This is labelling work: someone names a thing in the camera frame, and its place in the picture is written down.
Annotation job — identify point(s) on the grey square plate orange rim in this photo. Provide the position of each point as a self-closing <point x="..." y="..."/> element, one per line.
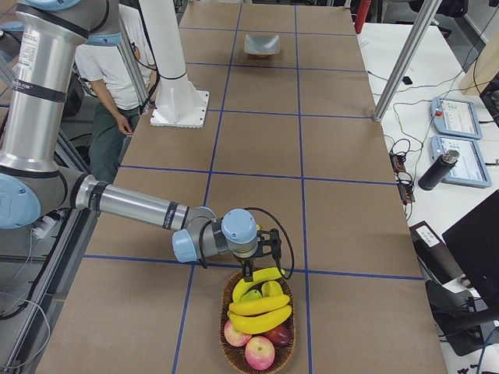
<point x="262" y="46"/>

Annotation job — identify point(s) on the pink apple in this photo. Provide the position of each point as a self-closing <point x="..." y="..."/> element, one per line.
<point x="234" y="337"/>
<point x="259" y="353"/>

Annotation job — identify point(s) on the woven wicker fruit basket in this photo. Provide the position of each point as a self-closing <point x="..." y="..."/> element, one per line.
<point x="236" y="356"/>

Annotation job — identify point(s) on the near blue teach pendant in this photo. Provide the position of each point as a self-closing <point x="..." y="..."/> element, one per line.
<point x="470" y="169"/>

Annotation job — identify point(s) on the black water bottle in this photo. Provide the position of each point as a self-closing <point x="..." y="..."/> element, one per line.
<point x="438" y="170"/>

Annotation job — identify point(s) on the pink apple front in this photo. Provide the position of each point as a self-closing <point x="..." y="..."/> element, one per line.
<point x="259" y="353"/>

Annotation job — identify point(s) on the small black box device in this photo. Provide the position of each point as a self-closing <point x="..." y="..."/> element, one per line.
<point x="407" y="80"/>

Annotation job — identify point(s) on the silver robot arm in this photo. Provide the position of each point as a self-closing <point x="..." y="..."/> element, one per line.
<point x="33" y="184"/>

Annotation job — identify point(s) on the person in white shirt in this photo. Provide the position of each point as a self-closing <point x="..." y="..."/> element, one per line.
<point x="117" y="113"/>

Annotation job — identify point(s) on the aluminium frame post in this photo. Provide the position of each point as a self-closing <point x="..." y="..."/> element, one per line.
<point x="423" y="20"/>

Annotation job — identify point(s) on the far blue teach pendant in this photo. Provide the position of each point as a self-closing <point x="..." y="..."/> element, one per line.
<point x="455" y="118"/>

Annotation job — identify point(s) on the green pear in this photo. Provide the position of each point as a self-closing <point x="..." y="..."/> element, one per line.
<point x="266" y="289"/>

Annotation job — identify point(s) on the pink apple left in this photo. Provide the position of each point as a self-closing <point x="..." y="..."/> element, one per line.
<point x="234" y="337"/>

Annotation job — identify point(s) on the red cylinder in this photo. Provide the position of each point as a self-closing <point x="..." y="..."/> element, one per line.
<point x="361" y="15"/>

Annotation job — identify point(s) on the white camera mast base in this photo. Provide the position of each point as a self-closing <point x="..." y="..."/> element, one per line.
<point x="177" y="103"/>

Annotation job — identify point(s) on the black monitor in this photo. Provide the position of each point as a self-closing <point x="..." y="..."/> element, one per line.
<point x="473" y="242"/>

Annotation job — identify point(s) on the blue teach pendant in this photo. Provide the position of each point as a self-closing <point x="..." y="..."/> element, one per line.
<point x="455" y="118"/>
<point x="470" y="169"/>

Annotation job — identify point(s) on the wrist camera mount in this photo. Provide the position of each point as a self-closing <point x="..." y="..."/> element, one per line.
<point x="269" y="244"/>

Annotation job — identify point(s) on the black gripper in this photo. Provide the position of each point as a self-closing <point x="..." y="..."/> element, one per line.
<point x="246" y="260"/>

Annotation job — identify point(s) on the dark red apple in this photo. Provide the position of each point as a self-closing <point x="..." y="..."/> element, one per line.
<point x="280" y="335"/>

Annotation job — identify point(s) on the yellow banana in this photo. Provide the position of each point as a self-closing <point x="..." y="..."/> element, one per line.
<point x="259" y="276"/>
<point x="259" y="306"/>
<point x="261" y="323"/>

